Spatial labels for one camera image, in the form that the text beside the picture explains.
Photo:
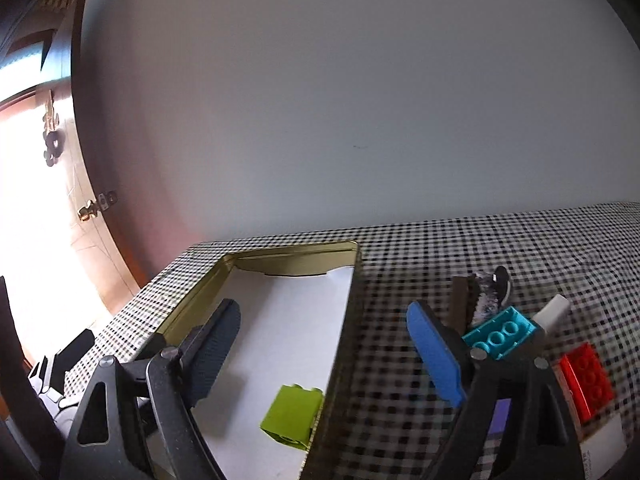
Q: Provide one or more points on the white charger adapter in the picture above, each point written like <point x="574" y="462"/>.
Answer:
<point x="552" y="312"/>

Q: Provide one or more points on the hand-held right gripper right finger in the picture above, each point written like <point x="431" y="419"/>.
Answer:
<point x="435" y="355"/>

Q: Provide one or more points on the teal building brick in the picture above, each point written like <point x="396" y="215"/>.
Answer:
<point x="500" y="335"/>

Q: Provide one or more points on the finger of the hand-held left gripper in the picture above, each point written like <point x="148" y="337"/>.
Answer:
<point x="75" y="350"/>

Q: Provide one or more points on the checked tablecloth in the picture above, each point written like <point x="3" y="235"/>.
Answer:
<point x="400" y="260"/>

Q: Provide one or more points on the crumpled patterned cloth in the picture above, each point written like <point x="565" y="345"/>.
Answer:
<point x="462" y="305"/>

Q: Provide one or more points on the dark wooden door frame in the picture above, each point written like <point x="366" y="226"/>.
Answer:
<point x="76" y="35"/>

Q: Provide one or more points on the brass door latch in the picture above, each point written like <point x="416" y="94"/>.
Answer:
<point x="102" y="200"/>

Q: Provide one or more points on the gold metal tin box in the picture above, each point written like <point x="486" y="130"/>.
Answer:
<point x="350" y="310"/>

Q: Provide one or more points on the lime green building brick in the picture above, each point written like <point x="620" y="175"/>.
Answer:
<point x="290" y="417"/>

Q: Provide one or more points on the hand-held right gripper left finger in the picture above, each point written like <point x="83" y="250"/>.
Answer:
<point x="215" y="350"/>

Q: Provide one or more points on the small purple block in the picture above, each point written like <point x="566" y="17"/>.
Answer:
<point x="501" y="416"/>

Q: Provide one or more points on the white card box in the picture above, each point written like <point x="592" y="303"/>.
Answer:
<point x="605" y="440"/>

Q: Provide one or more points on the white paper sheet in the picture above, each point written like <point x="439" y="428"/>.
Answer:
<point x="290" y="330"/>

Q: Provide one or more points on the red building brick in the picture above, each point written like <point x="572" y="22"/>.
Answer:
<point x="587" y="380"/>

